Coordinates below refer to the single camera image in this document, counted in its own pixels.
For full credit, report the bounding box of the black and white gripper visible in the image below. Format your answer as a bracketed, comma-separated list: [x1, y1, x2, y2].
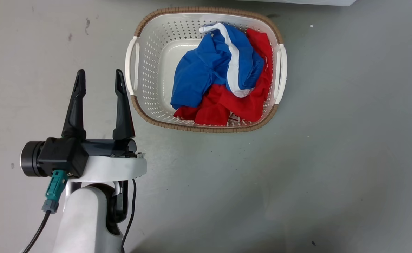
[20, 69, 148, 183]

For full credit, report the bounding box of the white plastic laundry basket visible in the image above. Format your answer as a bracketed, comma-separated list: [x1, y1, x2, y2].
[125, 6, 288, 133]

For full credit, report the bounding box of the blue and white garment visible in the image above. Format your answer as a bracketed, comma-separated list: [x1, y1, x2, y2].
[170, 22, 265, 110]

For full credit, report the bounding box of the red garment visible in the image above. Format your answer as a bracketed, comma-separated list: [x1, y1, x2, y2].
[173, 28, 273, 126]

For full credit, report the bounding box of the black cable with teal connector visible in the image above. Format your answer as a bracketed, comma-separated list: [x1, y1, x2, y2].
[22, 170, 69, 253]

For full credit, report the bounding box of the thin black cable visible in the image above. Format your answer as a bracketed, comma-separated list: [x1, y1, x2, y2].
[120, 179, 137, 253]

